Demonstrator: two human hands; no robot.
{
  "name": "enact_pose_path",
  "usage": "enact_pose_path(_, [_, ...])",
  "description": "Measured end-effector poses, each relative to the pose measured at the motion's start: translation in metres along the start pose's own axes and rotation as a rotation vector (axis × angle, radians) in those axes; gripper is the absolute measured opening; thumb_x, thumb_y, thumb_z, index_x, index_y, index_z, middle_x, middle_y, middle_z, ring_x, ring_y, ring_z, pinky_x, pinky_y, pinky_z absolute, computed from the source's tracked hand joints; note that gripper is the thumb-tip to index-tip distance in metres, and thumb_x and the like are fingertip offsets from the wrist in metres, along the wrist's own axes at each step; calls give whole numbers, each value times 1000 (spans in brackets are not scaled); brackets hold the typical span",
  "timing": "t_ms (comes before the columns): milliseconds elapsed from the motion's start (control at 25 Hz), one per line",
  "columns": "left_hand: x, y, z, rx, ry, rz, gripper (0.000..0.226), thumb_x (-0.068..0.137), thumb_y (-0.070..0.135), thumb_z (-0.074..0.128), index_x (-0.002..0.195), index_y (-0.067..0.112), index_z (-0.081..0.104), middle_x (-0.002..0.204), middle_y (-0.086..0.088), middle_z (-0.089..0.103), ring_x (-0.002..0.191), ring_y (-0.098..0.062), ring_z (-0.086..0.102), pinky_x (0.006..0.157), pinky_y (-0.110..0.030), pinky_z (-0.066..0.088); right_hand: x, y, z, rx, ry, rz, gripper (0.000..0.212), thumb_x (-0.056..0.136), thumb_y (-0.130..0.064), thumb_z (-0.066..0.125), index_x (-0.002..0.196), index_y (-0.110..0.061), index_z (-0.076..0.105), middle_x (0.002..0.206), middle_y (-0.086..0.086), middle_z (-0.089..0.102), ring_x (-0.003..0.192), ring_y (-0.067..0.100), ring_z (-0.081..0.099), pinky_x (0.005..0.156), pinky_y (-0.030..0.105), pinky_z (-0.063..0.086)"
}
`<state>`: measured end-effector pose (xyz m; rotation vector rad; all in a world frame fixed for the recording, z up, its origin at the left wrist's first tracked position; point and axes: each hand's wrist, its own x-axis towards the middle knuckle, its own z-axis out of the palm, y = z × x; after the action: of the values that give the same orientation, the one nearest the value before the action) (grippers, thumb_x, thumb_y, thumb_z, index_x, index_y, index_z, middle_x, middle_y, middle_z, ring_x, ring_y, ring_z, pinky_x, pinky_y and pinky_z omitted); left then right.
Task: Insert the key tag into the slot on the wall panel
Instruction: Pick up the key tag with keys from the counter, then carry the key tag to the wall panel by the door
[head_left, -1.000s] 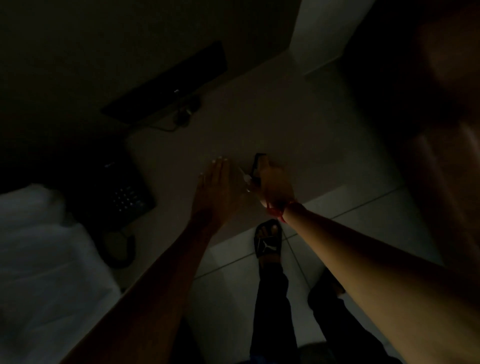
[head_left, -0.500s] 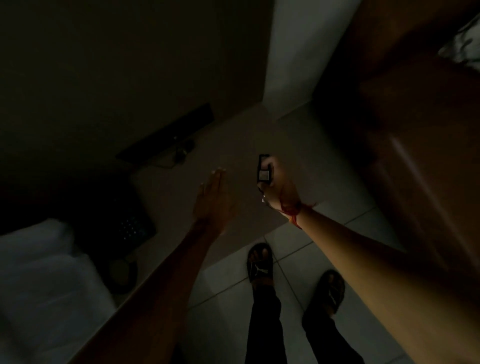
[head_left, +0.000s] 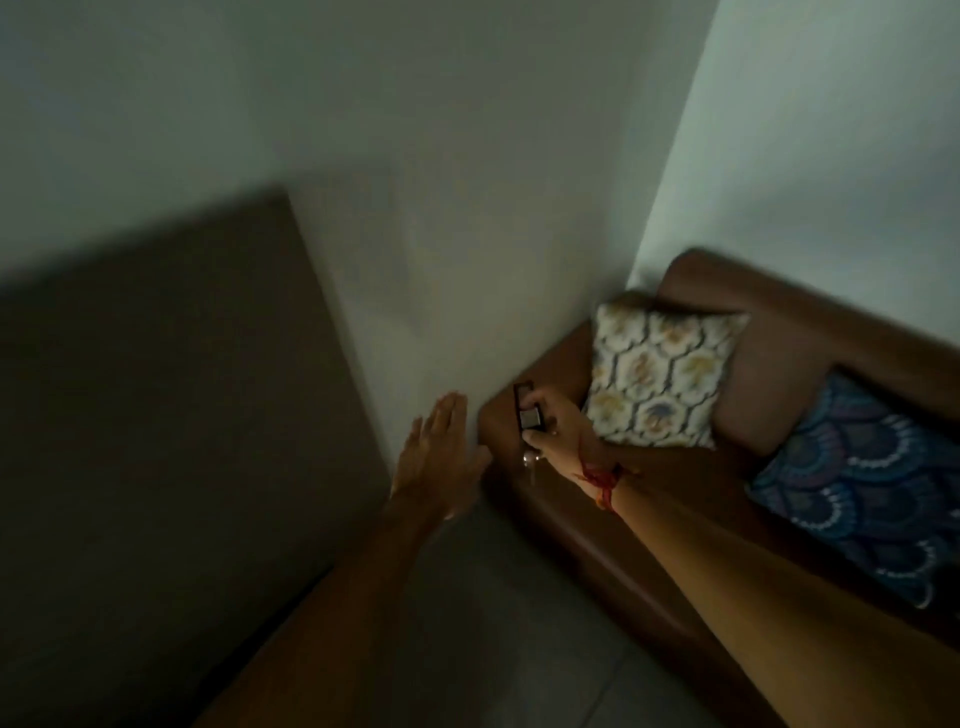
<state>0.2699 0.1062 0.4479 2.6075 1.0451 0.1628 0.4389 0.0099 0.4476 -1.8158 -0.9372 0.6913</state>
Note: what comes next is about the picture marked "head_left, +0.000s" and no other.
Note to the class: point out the person's right hand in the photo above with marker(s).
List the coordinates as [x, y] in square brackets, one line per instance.
[559, 435]

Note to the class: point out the person's left hand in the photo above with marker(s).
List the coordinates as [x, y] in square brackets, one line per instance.
[435, 465]

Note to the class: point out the person's right fingers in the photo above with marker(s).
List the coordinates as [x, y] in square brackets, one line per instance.
[536, 424]

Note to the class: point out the person's left thumb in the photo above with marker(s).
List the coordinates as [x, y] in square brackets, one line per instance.
[477, 461]

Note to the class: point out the black car key fob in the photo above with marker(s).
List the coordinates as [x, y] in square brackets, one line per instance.
[527, 409]

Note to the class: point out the person's right forearm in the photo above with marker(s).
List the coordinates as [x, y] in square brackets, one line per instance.
[765, 607]

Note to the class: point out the person's left forearm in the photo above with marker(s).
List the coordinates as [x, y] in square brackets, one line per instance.
[322, 622]

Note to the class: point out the silver key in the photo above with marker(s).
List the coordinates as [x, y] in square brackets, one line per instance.
[530, 463]

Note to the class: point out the red thread wristband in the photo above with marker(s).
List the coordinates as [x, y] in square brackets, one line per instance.
[600, 480]

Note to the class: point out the white floral patterned cushion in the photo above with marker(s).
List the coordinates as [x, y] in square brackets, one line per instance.
[656, 375]

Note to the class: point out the brown sofa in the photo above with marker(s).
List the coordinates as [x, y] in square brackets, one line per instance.
[675, 465]

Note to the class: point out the brown upholstered panel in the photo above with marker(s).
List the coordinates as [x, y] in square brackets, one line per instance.
[165, 450]

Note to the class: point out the blue scalloped patterned cushion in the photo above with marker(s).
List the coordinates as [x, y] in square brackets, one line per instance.
[862, 480]

